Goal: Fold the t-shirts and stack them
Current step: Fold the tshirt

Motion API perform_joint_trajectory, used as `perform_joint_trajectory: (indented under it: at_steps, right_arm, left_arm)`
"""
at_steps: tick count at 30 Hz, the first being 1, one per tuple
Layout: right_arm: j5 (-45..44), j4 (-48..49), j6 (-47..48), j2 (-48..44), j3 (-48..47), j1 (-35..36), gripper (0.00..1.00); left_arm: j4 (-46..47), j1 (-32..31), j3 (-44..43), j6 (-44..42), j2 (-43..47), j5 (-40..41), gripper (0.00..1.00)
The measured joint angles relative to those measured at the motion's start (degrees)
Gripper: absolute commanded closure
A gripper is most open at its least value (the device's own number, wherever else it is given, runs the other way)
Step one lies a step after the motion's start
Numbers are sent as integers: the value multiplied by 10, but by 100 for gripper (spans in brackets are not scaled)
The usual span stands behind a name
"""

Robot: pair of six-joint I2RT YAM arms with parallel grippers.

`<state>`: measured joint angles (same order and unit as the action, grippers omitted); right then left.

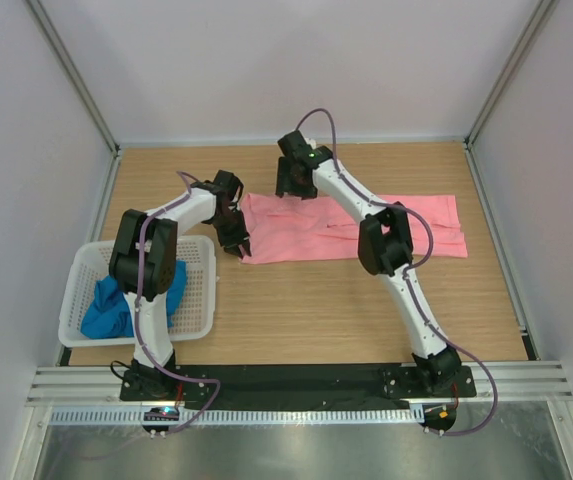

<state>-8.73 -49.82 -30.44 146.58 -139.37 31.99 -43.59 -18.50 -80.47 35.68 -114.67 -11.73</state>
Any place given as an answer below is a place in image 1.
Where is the aluminium frame post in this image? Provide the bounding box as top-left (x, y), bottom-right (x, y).
top-left (24, 0), bottom-right (120, 157)
top-left (464, 0), bottom-right (558, 150)

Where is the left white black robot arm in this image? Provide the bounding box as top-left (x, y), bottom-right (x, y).
top-left (109, 170), bottom-right (251, 400)

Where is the pink t shirt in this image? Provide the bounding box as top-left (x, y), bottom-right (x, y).
top-left (241, 193), bottom-right (468, 265)

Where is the left aluminium frame post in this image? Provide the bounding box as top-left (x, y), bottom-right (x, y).
top-left (24, 0), bottom-right (120, 157)

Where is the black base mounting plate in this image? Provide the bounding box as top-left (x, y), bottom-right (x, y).
top-left (115, 363), bottom-right (477, 412)

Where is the right aluminium frame post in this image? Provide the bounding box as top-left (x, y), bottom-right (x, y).
top-left (464, 0), bottom-right (558, 150)

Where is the white perforated plastic basket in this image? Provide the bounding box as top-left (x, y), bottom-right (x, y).
top-left (58, 235), bottom-right (216, 348)

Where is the aluminium front rail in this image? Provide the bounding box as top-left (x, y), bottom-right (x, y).
top-left (26, 361), bottom-right (573, 405)

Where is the white slotted cable duct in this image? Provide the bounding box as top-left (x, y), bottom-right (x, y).
top-left (50, 406), bottom-right (424, 427)

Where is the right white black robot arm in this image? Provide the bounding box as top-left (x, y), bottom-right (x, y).
top-left (276, 130), bottom-right (462, 396)

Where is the blue t shirt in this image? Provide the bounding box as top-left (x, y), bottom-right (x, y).
top-left (80, 260), bottom-right (187, 340)

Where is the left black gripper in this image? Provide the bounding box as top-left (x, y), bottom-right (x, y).
top-left (208, 208), bottom-right (250, 258)

